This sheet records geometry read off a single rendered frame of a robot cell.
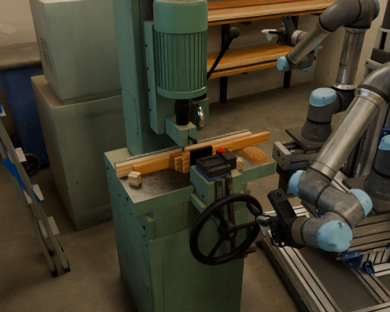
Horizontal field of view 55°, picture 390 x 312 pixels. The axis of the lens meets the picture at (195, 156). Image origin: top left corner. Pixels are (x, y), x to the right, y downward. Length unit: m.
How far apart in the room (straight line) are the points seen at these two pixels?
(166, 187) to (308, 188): 0.51
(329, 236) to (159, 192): 0.62
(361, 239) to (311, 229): 0.65
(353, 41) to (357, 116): 0.80
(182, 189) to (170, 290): 0.48
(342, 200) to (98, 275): 1.61
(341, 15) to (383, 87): 0.68
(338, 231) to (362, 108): 0.37
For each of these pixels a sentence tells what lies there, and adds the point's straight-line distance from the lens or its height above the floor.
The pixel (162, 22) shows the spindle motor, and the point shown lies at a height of 1.45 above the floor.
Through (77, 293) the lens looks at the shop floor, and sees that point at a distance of 2.27.
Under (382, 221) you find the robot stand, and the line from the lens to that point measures 1.65.
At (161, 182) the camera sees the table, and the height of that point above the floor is 0.90.
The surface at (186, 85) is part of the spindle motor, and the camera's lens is 1.27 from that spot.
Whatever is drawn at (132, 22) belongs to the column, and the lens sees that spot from 1.44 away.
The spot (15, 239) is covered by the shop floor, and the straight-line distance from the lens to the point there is 2.73.
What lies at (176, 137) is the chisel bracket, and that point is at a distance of 1.41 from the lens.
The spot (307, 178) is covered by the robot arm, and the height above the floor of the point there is 1.09.
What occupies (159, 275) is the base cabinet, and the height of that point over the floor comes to 0.52.
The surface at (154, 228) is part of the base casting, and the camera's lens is 1.39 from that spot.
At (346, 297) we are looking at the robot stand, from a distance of 2.02.
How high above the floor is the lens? 1.66
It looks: 30 degrees down
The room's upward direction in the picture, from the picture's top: straight up
